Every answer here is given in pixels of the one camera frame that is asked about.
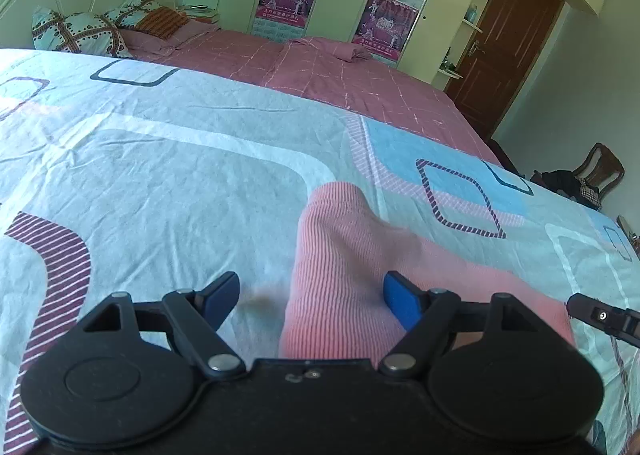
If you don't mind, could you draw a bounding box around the small patterned pillow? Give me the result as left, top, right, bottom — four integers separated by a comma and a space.
102, 0, 161, 28

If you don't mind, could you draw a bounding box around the stack of books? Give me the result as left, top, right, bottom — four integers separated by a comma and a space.
182, 4, 221, 26

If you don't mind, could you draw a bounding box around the pink checked bed sheet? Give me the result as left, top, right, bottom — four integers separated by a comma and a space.
120, 28, 506, 167

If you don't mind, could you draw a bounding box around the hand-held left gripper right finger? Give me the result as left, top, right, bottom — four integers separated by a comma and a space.
377, 271, 573, 380

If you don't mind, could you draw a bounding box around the cream corner shelf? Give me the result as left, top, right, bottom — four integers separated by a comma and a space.
432, 0, 503, 81

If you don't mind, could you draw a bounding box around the purple wardrobe poster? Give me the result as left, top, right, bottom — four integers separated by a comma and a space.
252, 0, 323, 43
352, 0, 421, 61

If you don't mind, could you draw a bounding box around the pink ribbed sweater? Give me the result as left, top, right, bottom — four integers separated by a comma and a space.
277, 182, 576, 371

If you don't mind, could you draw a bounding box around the folded pink cloth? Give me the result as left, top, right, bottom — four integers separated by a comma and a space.
290, 36, 373, 62

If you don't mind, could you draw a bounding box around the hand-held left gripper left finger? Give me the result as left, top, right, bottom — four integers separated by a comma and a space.
82, 271, 247, 382

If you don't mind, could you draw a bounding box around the dark clothes pile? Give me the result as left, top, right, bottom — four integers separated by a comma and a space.
531, 169, 603, 210

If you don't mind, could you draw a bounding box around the brown wooden door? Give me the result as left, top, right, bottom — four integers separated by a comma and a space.
444, 0, 566, 141

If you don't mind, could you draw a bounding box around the orange checked pillow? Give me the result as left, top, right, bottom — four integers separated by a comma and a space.
132, 6, 193, 41

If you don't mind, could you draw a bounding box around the large patterned pillow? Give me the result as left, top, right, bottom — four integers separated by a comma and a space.
31, 6, 133, 58

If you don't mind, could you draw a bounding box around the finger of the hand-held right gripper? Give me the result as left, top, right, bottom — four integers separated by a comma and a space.
566, 292, 640, 349

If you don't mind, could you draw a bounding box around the blue patterned blanket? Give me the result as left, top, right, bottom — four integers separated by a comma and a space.
0, 49, 640, 455

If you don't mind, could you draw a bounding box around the wooden chair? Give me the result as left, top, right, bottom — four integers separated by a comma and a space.
572, 142, 626, 202

